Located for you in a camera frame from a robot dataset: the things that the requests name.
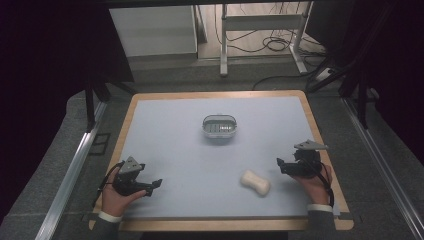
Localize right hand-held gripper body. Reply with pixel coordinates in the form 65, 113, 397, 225
291, 139, 330, 179

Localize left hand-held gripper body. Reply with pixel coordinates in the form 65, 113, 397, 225
112, 155, 148, 197

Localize cream soap bar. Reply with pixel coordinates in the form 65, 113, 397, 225
239, 169, 272, 198

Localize person's right hand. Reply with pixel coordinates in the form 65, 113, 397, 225
292, 162, 334, 206

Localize person's left hand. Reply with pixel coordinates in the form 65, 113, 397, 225
100, 166, 148, 218

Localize light blue table mat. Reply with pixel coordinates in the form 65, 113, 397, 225
119, 96, 342, 220

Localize black metal stand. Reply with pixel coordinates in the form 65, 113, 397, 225
82, 75, 113, 133
337, 70, 372, 130

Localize white power strip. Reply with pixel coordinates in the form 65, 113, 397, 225
314, 67, 336, 83

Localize dark curtain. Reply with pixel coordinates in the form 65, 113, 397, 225
305, 0, 424, 165
0, 0, 135, 223

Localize white cabinet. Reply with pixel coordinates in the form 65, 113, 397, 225
108, 4, 199, 58

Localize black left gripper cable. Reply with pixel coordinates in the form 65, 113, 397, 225
91, 160, 126, 210

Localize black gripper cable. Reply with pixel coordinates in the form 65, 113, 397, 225
318, 161, 336, 208
91, 160, 126, 210

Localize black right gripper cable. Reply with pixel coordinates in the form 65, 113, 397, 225
318, 161, 336, 208

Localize black floor bracket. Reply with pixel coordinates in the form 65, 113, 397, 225
88, 132, 112, 156

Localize aluminium rail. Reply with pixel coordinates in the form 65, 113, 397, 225
34, 101, 109, 240
342, 96, 424, 240

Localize black floor cables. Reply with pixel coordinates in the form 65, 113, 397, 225
213, 3, 329, 58

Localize white desk frame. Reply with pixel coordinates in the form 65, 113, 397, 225
218, 2, 315, 78

